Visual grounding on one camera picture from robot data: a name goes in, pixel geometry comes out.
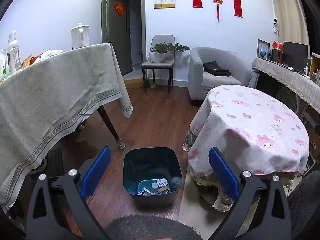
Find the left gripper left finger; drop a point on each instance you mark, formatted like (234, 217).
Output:
(91, 172)

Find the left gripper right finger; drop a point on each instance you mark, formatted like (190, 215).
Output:
(228, 180)

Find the white paper ball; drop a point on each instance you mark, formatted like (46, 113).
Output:
(161, 182)

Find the white plastic lid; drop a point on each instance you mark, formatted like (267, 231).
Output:
(154, 185)

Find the brown cardboard tape roll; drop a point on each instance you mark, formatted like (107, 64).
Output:
(163, 190)

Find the teal trash bin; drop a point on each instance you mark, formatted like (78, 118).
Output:
(142, 167)

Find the black table leg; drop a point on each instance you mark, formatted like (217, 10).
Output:
(104, 116)

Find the dark ribbed floor mat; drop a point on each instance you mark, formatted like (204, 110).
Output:
(54, 160)

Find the pink patterned round tablecloth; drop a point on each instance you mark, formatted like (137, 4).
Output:
(251, 129)

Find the person's dark hair head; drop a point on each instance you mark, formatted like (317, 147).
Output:
(149, 227)

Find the beige patterned tablecloth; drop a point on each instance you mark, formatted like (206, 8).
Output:
(44, 102)

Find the grey armchair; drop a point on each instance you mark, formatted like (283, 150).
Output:
(201, 82)

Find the black bag on armchair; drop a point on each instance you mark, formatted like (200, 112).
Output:
(214, 69)

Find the beige lace sideboard cloth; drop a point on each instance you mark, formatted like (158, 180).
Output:
(301, 85)

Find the grey dining chair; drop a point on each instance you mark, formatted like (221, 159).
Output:
(167, 64)

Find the small blue globe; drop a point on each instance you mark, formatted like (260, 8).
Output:
(262, 53)

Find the white plastic bottle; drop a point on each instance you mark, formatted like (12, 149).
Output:
(13, 53)

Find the white electric kettle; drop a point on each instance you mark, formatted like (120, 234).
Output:
(80, 36)

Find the green potted plant white pot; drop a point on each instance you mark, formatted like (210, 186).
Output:
(165, 51)

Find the framed picture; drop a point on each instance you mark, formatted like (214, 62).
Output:
(263, 45)

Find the black monitor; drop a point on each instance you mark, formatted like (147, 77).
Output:
(294, 55)

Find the wooden desk shelf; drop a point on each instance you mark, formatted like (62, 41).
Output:
(314, 67)

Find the beige curtain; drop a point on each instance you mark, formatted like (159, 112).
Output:
(291, 23)

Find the red fu door sticker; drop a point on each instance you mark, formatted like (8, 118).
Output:
(119, 8)

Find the dark green door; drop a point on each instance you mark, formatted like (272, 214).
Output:
(116, 30)

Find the red hanging scroll right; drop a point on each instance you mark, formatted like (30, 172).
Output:
(238, 8)

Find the white security camera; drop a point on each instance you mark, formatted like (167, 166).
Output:
(275, 26)

